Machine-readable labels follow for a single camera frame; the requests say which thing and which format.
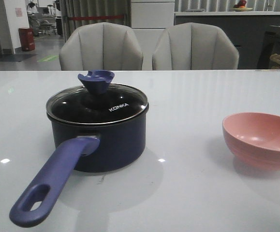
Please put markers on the glass lid with blue knob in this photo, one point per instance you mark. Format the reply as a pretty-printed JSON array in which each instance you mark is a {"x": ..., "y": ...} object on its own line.
[{"x": 97, "y": 101}]

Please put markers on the pink plastic bowl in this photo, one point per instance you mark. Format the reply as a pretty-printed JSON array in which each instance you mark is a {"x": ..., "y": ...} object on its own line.
[{"x": 254, "y": 138}]

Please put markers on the left grey upholstered chair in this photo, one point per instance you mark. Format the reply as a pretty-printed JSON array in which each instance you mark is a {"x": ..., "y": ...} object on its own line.
[{"x": 102, "y": 46}]

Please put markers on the grey upholstered chair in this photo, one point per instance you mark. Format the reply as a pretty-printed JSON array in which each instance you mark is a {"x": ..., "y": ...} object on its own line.
[
  {"x": 194, "y": 46},
  {"x": 102, "y": 46}
]

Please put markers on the right grey upholstered chair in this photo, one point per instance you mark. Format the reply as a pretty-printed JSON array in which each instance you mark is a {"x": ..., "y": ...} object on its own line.
[{"x": 194, "y": 46}]

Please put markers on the white refrigerator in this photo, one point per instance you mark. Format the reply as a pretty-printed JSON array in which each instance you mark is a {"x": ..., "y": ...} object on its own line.
[{"x": 148, "y": 20}]

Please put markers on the red barrier tape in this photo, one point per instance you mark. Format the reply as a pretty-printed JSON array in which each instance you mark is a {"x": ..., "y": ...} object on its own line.
[{"x": 105, "y": 17}]

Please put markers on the dark grey counter cabinet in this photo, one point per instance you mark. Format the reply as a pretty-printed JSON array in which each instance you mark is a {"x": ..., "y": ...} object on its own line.
[{"x": 256, "y": 35}]

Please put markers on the fruit plate on counter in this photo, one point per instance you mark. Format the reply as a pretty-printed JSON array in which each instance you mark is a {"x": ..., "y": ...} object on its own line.
[{"x": 241, "y": 6}]

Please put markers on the dark blue saucepan purple handle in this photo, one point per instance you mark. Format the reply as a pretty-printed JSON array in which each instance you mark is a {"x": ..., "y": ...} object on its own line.
[{"x": 90, "y": 149}]

